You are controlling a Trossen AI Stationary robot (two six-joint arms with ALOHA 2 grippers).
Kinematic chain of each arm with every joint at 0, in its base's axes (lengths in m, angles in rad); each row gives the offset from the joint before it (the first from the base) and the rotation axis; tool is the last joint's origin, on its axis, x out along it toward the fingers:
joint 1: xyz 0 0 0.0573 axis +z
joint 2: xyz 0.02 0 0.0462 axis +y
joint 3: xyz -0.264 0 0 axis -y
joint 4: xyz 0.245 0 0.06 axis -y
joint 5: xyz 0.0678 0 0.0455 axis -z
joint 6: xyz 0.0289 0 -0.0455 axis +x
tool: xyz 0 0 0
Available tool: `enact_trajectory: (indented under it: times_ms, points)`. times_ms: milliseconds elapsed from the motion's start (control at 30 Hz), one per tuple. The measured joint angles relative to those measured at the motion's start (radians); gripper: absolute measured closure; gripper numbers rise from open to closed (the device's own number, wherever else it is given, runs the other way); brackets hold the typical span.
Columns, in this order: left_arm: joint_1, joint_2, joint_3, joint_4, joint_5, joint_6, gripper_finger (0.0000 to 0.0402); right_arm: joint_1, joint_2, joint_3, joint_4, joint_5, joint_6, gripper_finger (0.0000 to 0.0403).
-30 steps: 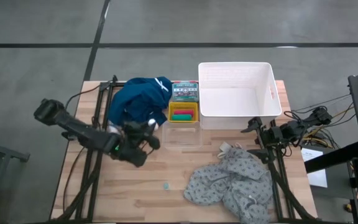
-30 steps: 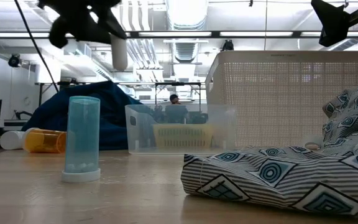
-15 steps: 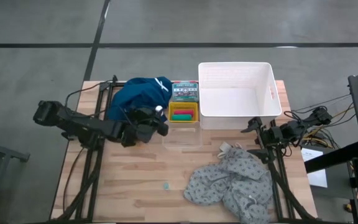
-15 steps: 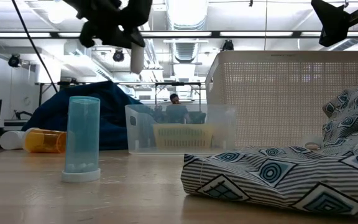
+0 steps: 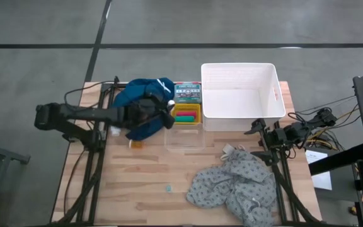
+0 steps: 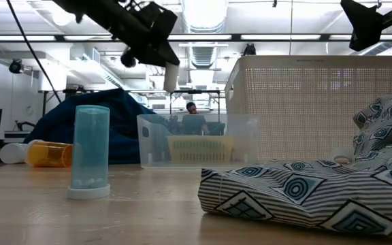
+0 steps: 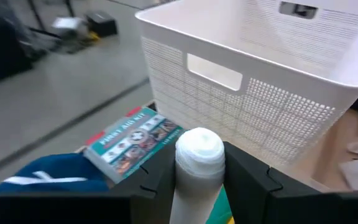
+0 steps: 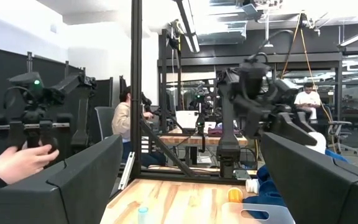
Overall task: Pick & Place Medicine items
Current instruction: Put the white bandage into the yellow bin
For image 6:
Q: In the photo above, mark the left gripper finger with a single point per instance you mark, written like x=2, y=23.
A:
x=163, y=56

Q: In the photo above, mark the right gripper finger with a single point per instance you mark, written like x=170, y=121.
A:
x=364, y=24

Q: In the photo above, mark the dark blue scrub garment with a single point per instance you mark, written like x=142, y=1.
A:
x=114, y=129

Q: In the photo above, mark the large white plastic basket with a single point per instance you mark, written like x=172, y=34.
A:
x=318, y=102

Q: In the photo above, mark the clear plastic container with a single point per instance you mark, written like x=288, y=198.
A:
x=151, y=153

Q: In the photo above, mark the small yellow plastic basket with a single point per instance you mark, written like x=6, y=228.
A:
x=199, y=149

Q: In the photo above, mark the teal pill vial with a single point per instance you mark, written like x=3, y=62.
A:
x=90, y=146

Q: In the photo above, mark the orange pill bottle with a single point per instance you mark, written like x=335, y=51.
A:
x=49, y=154

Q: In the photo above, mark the grey patterned hospital gown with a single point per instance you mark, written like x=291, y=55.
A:
x=318, y=190

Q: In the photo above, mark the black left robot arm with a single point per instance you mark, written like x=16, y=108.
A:
x=94, y=10

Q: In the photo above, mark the person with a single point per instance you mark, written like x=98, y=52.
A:
x=192, y=119

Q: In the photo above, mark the black ceiling camera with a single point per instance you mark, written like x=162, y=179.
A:
x=249, y=50
x=15, y=66
x=128, y=59

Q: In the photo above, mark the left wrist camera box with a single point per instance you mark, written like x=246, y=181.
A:
x=155, y=18

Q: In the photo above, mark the silver ceiling duct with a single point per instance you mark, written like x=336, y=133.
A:
x=204, y=17

